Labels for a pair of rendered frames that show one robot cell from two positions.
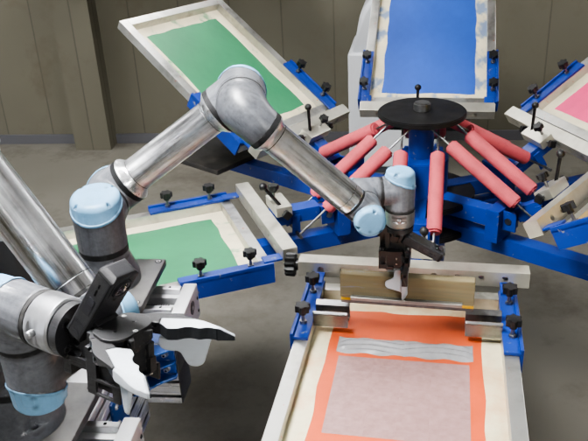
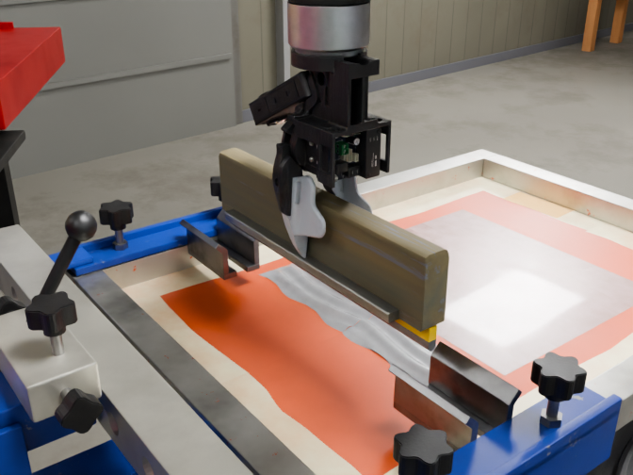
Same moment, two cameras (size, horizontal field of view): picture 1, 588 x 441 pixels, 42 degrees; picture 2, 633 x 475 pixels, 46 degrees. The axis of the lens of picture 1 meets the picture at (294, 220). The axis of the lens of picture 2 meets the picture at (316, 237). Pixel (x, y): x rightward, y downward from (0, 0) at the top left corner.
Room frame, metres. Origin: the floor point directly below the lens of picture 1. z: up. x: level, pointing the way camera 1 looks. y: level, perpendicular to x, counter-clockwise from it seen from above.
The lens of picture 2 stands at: (2.28, 0.17, 1.43)
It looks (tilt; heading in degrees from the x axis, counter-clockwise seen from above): 25 degrees down; 221
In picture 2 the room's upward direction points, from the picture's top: straight up
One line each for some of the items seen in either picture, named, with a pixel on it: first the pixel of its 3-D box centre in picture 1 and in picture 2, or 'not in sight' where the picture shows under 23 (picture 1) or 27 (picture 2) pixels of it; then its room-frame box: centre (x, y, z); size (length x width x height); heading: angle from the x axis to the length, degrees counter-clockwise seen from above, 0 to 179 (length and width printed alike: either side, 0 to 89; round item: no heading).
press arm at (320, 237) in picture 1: (262, 249); not in sight; (2.38, 0.12, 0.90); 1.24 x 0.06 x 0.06; 108
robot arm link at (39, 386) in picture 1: (43, 364); not in sight; (0.86, 0.36, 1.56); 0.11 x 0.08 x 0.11; 147
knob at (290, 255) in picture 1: (295, 264); not in sight; (2.05, 0.00, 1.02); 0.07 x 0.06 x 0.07; 168
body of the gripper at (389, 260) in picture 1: (395, 245); (333, 115); (1.75, -0.26, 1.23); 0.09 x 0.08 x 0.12; 78
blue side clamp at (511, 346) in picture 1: (509, 327); (177, 249); (1.71, -0.57, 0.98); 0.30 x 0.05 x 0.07; 168
